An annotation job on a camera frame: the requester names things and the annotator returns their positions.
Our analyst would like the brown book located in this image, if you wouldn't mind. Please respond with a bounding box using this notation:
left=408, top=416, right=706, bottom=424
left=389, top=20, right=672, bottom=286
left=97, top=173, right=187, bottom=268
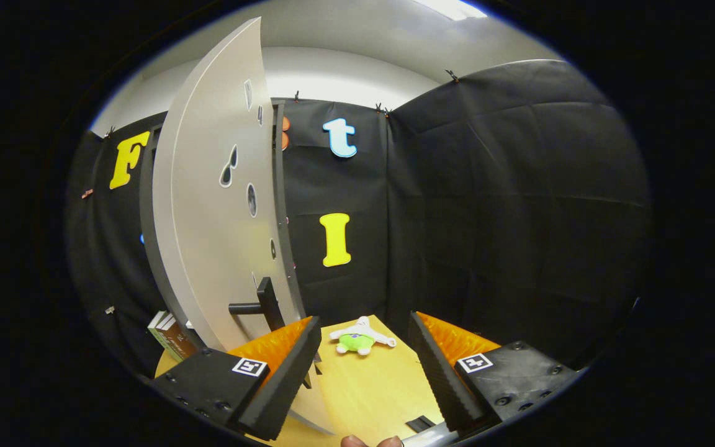
left=162, top=317, right=202, bottom=363

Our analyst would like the long ceiling light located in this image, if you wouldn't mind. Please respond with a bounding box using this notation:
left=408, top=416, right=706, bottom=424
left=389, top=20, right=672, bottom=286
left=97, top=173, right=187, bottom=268
left=410, top=0, right=488, bottom=21

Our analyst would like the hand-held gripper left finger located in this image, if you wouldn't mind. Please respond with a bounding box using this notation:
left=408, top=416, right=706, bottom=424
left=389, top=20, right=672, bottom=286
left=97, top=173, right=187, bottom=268
left=150, top=315, right=322, bottom=441

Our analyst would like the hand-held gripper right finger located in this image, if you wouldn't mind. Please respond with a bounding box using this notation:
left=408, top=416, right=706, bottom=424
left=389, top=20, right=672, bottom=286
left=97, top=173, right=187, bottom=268
left=407, top=310, right=582, bottom=433

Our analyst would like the green plush toy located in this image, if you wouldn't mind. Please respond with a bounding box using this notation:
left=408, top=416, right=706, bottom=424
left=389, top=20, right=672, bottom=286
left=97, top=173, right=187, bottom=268
left=330, top=315, right=397, bottom=356

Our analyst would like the black door handle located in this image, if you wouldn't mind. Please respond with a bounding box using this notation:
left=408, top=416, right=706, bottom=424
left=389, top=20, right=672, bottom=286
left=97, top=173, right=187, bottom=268
left=228, top=277, right=286, bottom=333

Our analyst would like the black backdrop cloth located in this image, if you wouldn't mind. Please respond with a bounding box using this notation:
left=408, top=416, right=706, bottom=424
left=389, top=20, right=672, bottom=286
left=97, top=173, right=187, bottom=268
left=65, top=59, right=653, bottom=373

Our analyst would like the grey cabinet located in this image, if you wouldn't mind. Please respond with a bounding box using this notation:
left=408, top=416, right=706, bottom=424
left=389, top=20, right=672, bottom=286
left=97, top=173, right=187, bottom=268
left=139, top=101, right=308, bottom=348

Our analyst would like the beige cabinet door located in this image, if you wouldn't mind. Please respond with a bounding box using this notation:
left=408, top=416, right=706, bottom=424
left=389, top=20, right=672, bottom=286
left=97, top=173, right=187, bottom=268
left=151, top=17, right=336, bottom=435

